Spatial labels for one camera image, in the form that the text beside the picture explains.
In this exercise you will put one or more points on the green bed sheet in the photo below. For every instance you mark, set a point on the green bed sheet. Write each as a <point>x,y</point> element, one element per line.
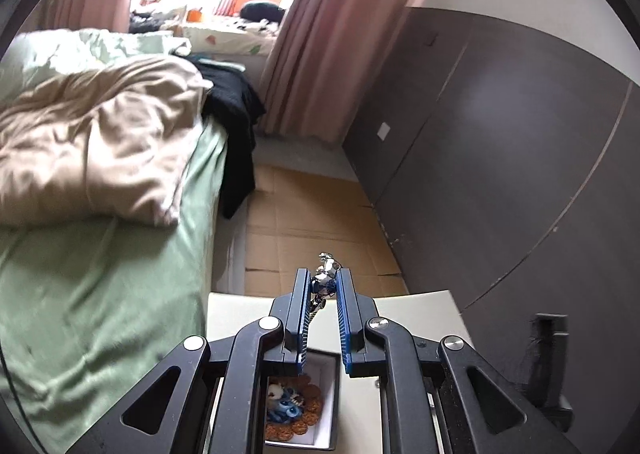
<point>100,294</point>

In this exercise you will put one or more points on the leaf print cushion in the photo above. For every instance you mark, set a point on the leaf print cushion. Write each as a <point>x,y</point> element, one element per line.
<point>225,36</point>

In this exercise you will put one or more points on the black bag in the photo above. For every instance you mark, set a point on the black bag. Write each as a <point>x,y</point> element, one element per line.
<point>262,10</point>

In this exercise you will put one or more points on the white wall socket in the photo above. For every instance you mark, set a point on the white wall socket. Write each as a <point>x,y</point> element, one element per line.
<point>384,131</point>

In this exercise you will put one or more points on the small orange container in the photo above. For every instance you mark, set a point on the small orange container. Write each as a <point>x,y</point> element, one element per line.
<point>194,15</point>

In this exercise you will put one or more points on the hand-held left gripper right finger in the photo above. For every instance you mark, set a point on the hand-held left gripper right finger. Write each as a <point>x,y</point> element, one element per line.
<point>346,324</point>

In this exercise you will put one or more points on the black clothes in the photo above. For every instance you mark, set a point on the black clothes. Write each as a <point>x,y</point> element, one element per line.
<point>235,124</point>

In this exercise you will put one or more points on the dark blue jewelry box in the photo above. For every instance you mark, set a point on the dark blue jewelry box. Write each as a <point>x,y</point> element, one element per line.
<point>325,409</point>

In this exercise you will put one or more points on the flattened cardboard sheet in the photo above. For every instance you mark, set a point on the flattened cardboard sheet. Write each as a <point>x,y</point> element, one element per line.
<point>310,224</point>

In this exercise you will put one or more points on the wide pink curtain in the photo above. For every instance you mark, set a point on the wide pink curtain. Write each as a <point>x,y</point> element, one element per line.
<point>330,34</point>

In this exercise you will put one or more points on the light green quilt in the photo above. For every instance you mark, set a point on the light green quilt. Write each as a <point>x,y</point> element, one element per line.
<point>65,49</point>

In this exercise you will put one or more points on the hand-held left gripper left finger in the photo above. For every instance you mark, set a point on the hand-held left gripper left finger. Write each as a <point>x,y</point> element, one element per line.
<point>300,324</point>

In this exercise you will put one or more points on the dark grey wardrobe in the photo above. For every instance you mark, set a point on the dark grey wardrobe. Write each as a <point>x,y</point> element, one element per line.
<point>500,134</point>

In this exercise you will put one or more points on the beige duvet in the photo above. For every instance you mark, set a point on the beige duvet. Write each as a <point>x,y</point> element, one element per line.
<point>100,134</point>

